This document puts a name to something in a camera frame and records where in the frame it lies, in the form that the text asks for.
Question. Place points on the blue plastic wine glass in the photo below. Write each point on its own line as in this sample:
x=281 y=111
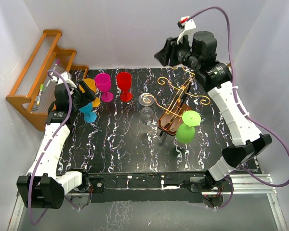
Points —
x=89 y=115

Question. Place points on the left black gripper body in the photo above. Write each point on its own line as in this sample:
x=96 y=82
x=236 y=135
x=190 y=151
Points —
x=81 y=99

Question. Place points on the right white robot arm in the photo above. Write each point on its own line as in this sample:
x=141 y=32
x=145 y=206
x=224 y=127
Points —
x=217 y=81

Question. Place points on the magenta plastic wine glass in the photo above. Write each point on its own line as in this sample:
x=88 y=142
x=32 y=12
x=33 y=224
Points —
x=103 y=83

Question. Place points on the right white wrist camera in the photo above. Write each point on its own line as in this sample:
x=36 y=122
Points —
x=187 y=26

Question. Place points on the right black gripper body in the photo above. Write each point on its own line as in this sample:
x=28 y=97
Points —
x=178 y=54

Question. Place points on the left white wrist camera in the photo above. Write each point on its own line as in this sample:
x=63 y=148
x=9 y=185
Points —
x=58 y=78

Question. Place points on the black front mounting rail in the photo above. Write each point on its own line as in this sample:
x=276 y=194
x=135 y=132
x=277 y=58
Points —
x=149 y=186

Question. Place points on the green capped marker pen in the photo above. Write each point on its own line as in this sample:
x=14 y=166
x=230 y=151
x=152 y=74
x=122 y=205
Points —
x=39 y=94

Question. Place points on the gold wire wine glass rack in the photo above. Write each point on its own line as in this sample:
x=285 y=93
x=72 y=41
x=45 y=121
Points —
x=171 y=118

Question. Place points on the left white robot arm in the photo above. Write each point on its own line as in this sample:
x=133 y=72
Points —
x=41 y=187

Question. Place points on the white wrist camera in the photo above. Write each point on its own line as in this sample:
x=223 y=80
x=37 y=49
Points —
x=187 y=26
x=58 y=78

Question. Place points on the red plastic wine glass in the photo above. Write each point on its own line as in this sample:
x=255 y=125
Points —
x=124 y=81

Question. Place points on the yellow orange plastic wine glass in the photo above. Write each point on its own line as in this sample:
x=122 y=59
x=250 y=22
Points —
x=92 y=86

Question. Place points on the wooden stepped shelf rack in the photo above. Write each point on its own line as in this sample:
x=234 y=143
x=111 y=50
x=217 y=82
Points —
x=25 y=91

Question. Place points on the purple capped marker pen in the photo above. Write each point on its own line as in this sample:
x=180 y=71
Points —
x=55 y=65

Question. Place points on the clear glass wine glass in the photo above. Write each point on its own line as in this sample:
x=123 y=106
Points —
x=147 y=114

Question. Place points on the green plastic wine glass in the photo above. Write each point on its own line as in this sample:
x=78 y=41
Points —
x=186 y=131

